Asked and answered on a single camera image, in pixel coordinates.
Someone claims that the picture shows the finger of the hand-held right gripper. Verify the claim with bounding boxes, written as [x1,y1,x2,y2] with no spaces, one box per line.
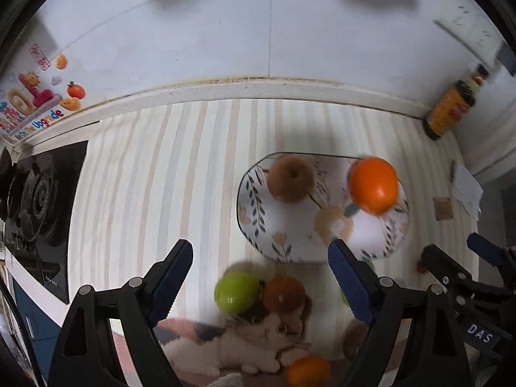
[421,244,480,293]
[466,232,516,277]

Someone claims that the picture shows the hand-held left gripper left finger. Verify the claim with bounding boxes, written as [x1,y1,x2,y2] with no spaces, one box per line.
[48,239,194,387]

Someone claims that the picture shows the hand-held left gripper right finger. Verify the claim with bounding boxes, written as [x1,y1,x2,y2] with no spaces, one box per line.
[327,239,472,387]

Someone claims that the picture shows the brown apple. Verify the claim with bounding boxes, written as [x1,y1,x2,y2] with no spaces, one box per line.
[267,154,316,203]
[261,276,306,314]
[342,319,369,361]

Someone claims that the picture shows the floral oval plate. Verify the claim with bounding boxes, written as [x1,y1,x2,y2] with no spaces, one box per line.
[237,152,410,264]

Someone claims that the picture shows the orange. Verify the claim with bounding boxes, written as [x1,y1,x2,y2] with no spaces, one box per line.
[349,156,400,215]
[287,355,332,387]

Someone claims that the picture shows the small brown card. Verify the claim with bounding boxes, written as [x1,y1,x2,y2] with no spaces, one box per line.
[433,197,454,221]

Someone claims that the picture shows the white folded paper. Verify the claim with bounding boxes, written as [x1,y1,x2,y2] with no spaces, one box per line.
[451,160,483,220]

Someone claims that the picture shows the striped tablecloth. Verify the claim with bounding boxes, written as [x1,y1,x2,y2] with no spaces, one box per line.
[68,99,482,387]

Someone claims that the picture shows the cat-shaped mat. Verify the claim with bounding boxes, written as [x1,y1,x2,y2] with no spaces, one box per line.
[155,296,315,375]

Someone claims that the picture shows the dark sauce bottle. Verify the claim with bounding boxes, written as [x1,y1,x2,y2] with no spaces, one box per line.
[423,64,489,141]

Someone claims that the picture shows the black gas stove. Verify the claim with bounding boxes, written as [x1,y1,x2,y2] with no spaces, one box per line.
[0,141,88,304]

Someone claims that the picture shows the colourful wall sticker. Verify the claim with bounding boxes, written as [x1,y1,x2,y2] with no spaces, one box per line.
[0,44,87,144]

